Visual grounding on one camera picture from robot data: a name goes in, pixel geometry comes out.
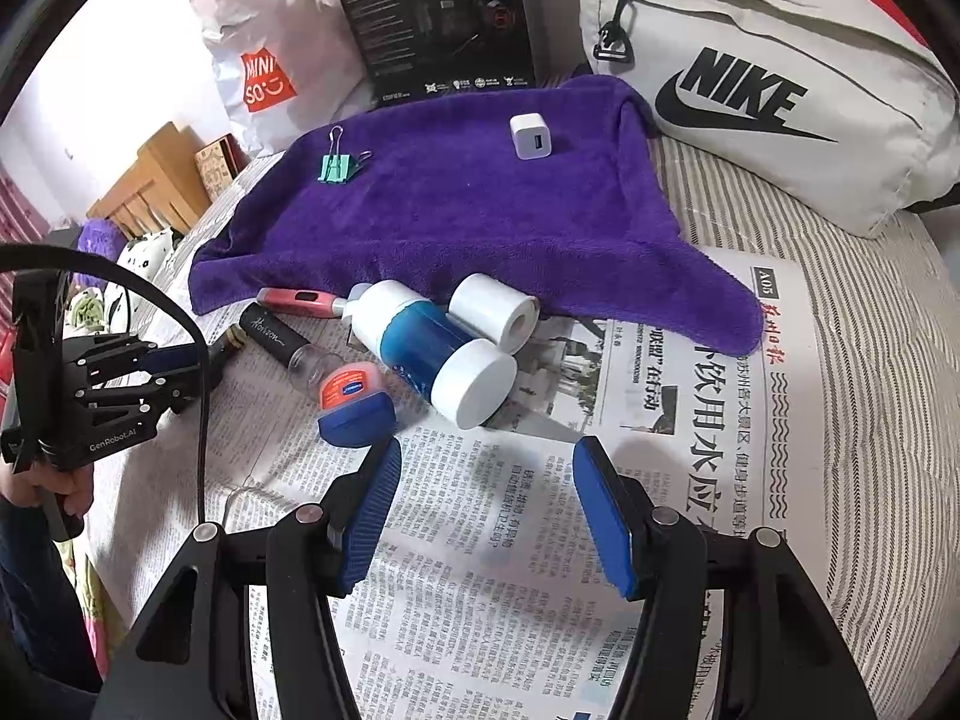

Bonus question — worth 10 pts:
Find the blue white tube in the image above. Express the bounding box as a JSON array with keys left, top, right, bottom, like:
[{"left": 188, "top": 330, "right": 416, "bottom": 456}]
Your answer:
[{"left": 256, "top": 286, "right": 350, "bottom": 320}]

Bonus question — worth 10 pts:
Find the white plush toy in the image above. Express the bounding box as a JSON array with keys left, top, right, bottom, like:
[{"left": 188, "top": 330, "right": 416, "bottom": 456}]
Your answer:
[{"left": 105, "top": 229, "right": 177, "bottom": 331}]

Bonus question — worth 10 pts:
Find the person's left hand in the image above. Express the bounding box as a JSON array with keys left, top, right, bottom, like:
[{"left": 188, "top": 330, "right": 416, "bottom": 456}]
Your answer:
[{"left": 0, "top": 457, "right": 96, "bottom": 542}]

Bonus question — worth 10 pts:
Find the red patterned cloth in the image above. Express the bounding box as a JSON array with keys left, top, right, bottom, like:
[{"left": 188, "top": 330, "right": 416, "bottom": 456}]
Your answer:
[{"left": 0, "top": 165, "right": 61, "bottom": 245}]

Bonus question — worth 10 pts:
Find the grey sling bag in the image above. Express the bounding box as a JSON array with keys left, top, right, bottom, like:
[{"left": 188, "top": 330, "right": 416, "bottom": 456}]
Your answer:
[{"left": 576, "top": 0, "right": 960, "bottom": 241}]

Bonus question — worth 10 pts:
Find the pink blue lip balm tin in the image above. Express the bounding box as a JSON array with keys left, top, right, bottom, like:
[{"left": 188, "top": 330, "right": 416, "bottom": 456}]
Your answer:
[{"left": 317, "top": 362, "right": 396, "bottom": 443}]

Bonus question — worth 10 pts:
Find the black tube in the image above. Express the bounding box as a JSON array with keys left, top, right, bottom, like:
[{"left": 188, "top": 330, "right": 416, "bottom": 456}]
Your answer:
[{"left": 238, "top": 305, "right": 316, "bottom": 372}]

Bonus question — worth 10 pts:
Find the wooden headboard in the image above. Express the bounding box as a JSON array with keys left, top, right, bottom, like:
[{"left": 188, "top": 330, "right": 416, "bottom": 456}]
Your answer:
[{"left": 88, "top": 121, "right": 215, "bottom": 237}]

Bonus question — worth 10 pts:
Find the green binder clip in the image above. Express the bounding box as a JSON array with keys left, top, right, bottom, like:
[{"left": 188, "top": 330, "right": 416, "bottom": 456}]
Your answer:
[{"left": 315, "top": 126, "right": 374, "bottom": 185}]

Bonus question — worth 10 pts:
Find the clear plastic cap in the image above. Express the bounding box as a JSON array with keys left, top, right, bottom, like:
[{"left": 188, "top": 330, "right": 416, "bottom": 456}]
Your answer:
[{"left": 289, "top": 345, "right": 347, "bottom": 397}]

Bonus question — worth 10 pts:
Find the purple plush toy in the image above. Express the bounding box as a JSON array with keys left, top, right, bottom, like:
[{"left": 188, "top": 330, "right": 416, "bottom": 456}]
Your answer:
[{"left": 79, "top": 219, "right": 125, "bottom": 290}]

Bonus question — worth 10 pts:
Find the white tape roll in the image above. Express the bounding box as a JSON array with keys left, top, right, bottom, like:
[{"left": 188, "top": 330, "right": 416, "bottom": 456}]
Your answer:
[{"left": 448, "top": 272, "right": 541, "bottom": 356}]

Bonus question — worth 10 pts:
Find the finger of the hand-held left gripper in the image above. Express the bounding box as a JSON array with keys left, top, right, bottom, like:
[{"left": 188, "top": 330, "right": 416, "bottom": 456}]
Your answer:
[
  {"left": 75, "top": 364, "right": 224, "bottom": 432},
  {"left": 64, "top": 336, "right": 205, "bottom": 391}
]

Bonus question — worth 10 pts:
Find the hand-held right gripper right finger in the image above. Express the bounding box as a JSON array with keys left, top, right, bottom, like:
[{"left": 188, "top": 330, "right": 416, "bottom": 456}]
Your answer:
[{"left": 571, "top": 435, "right": 878, "bottom": 720}]

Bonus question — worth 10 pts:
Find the white paper bag red logo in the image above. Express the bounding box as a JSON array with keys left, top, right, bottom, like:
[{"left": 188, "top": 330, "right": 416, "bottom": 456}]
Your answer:
[{"left": 190, "top": 0, "right": 376, "bottom": 158}]

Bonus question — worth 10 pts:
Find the black headset box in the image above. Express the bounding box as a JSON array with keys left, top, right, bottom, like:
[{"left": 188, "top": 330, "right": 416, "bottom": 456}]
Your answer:
[{"left": 328, "top": 0, "right": 538, "bottom": 102}]

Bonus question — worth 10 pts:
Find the pink floral cloth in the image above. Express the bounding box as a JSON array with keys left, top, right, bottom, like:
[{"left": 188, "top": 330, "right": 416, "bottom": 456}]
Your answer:
[{"left": 75, "top": 562, "right": 113, "bottom": 691}]

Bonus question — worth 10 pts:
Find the blue white bottle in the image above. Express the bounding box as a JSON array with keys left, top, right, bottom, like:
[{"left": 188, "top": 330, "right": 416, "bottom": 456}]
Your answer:
[{"left": 346, "top": 279, "right": 518, "bottom": 430}]

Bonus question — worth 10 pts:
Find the purple towel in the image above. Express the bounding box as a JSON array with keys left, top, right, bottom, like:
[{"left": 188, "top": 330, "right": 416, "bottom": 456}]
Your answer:
[{"left": 187, "top": 73, "right": 764, "bottom": 357}]

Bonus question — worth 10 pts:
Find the newspaper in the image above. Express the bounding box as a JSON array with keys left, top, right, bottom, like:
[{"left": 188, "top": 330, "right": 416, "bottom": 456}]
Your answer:
[{"left": 161, "top": 259, "right": 833, "bottom": 720}]

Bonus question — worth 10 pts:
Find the white charger plug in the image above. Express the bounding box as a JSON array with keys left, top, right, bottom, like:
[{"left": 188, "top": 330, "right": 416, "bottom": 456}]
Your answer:
[{"left": 510, "top": 113, "right": 554, "bottom": 161}]

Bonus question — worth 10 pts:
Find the wooden plaque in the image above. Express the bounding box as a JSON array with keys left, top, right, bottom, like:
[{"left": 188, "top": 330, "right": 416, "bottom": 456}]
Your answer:
[{"left": 195, "top": 133, "right": 252, "bottom": 200}]

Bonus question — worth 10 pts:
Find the person's left forearm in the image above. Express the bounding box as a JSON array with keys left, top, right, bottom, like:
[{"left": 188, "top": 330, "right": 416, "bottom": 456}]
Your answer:
[{"left": 0, "top": 499, "right": 104, "bottom": 695}]

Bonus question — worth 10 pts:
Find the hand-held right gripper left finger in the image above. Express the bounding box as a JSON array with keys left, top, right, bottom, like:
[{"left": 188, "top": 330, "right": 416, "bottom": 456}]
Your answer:
[{"left": 90, "top": 435, "right": 406, "bottom": 720}]

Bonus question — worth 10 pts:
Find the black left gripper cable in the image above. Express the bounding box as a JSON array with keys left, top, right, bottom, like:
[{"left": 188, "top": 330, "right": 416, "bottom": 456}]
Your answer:
[{"left": 0, "top": 244, "right": 212, "bottom": 533}]

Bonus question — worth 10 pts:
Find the dark Grand Reserve bar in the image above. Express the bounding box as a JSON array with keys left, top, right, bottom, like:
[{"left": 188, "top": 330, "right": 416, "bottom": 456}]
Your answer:
[{"left": 202, "top": 330, "right": 248, "bottom": 391}]

